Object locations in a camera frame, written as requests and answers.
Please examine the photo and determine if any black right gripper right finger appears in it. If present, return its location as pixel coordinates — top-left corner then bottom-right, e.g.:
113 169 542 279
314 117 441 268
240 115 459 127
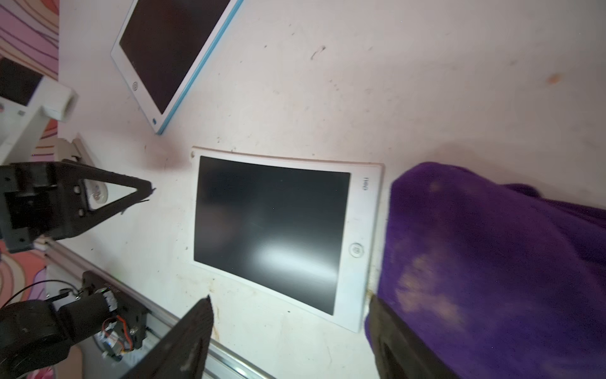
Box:
368 295 458 379

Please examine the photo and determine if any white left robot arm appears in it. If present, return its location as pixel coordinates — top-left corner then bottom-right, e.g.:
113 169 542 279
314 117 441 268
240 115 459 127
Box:
1 58 153 253

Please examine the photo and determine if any blue white drawing tablet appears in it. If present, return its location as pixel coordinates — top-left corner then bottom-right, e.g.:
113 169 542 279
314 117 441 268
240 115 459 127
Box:
110 0 241 135

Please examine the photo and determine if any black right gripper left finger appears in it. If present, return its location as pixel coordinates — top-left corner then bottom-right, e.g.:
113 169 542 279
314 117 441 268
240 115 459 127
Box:
124 296 214 379

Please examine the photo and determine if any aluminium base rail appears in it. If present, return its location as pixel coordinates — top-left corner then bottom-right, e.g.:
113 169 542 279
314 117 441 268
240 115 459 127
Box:
36 238 270 378

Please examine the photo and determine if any purple microfiber cloth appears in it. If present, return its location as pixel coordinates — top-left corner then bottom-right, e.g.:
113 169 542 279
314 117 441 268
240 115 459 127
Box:
372 163 605 378

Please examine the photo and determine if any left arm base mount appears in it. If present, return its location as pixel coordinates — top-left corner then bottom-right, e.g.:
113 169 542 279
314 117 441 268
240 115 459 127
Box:
1 270 149 378

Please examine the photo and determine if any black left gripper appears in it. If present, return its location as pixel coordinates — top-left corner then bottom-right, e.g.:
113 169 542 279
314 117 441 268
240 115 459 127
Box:
1 160 154 254

